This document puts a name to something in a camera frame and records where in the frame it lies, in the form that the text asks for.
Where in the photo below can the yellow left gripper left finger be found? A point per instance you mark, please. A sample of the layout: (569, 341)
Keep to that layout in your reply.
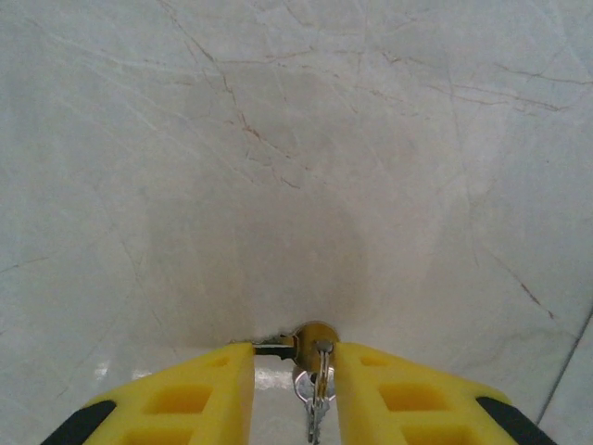
(194, 398)

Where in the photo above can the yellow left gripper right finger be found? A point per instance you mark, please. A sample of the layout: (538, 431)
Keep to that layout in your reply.
(394, 408)

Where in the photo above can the silver key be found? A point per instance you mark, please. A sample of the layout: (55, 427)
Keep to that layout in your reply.
(303, 387)

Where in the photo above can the brass key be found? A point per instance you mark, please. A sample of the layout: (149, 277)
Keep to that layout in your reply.
(306, 343)

